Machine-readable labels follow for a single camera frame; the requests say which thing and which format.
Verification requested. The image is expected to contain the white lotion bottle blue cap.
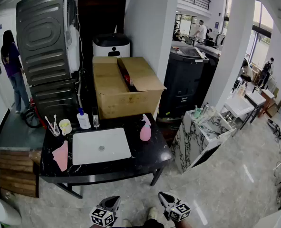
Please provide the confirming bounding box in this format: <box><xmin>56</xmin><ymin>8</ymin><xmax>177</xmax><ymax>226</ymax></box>
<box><xmin>77</xmin><ymin>108</ymin><xmax>91</xmax><ymax>130</ymax></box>

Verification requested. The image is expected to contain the dark grey washing machine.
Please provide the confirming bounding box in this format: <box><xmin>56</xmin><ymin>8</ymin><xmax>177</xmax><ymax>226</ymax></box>
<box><xmin>15</xmin><ymin>0</ymin><xmax>81</xmax><ymax>86</ymax></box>

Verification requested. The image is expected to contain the white appliance black lid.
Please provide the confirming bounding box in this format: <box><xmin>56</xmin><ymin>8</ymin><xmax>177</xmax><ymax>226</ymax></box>
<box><xmin>92</xmin><ymin>33</ymin><xmax>132</xmax><ymax>58</ymax></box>

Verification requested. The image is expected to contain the white rectangular sink basin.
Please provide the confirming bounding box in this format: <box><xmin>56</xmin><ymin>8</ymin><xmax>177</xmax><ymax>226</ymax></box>
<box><xmin>72</xmin><ymin>127</ymin><xmax>132</xmax><ymax>166</ymax></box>

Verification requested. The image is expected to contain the white basin on stand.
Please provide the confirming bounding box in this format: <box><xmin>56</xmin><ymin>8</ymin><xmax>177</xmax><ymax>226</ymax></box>
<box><xmin>225</xmin><ymin>95</ymin><xmax>255</xmax><ymax>124</ymax></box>

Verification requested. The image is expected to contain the black marble vanity table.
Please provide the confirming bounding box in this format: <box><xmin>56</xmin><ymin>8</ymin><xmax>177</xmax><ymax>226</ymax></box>
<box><xmin>39</xmin><ymin>113</ymin><xmax>174</xmax><ymax>199</ymax></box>

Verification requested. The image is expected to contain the person's beige shoe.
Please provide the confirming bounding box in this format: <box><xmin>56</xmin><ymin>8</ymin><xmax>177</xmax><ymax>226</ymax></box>
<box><xmin>146</xmin><ymin>206</ymin><xmax>158</xmax><ymax>221</ymax></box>

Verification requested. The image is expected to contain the chrome faucet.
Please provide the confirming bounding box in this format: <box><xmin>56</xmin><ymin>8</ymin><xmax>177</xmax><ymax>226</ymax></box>
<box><xmin>91</xmin><ymin>106</ymin><xmax>100</xmax><ymax>128</ymax></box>

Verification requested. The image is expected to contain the black office printer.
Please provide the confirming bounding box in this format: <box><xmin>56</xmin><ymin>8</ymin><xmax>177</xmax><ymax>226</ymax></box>
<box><xmin>158</xmin><ymin>45</ymin><xmax>211</xmax><ymax>119</ymax></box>

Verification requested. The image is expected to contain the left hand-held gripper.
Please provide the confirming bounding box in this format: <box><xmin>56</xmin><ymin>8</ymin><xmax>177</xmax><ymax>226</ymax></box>
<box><xmin>89</xmin><ymin>195</ymin><xmax>122</xmax><ymax>228</ymax></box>

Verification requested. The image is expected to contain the large cardboard box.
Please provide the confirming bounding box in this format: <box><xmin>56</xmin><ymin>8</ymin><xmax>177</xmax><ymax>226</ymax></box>
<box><xmin>92</xmin><ymin>56</ymin><xmax>167</xmax><ymax>120</ymax></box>

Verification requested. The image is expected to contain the pink spray bottle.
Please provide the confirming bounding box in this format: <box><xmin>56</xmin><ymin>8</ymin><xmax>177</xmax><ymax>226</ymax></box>
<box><xmin>139</xmin><ymin>114</ymin><xmax>152</xmax><ymax>142</ymax></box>

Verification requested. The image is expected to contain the white mug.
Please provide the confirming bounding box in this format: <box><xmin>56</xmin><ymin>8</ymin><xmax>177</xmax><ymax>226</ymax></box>
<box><xmin>58</xmin><ymin>119</ymin><xmax>73</xmax><ymax>136</ymax></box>

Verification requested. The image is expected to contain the clear toothbrush cup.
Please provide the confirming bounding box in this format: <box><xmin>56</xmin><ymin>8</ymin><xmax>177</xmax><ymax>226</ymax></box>
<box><xmin>48</xmin><ymin>123</ymin><xmax>60</xmax><ymax>137</ymax></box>

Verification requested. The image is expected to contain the wooden pallet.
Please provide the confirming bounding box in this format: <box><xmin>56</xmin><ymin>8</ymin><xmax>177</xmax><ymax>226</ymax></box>
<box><xmin>0</xmin><ymin>149</ymin><xmax>40</xmax><ymax>199</ymax></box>

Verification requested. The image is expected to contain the dark grey ribbed appliance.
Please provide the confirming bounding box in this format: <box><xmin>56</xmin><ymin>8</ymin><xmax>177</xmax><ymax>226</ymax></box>
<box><xmin>29</xmin><ymin>78</ymin><xmax>82</xmax><ymax>129</ymax></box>

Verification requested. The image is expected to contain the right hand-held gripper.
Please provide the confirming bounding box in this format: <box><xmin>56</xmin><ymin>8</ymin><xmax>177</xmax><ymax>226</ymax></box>
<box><xmin>158</xmin><ymin>191</ymin><xmax>192</xmax><ymax>222</ymax></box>

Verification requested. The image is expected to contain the pink cloth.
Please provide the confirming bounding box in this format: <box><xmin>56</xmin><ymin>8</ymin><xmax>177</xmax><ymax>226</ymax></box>
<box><xmin>51</xmin><ymin>140</ymin><xmax>69</xmax><ymax>172</ymax></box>

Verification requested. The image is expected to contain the person's black clothing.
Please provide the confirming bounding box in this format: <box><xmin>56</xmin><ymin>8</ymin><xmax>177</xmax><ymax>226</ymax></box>
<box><xmin>121</xmin><ymin>218</ymin><xmax>179</xmax><ymax>228</ymax></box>

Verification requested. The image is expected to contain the chrome towel rack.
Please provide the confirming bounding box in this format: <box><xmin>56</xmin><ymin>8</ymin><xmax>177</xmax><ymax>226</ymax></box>
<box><xmin>220</xmin><ymin>110</ymin><xmax>238</xmax><ymax>129</ymax></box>

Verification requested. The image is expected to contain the white veined marble vanity cabinet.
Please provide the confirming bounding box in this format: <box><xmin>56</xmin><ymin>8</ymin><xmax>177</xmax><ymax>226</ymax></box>
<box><xmin>172</xmin><ymin>107</ymin><xmax>239</xmax><ymax>175</ymax></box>

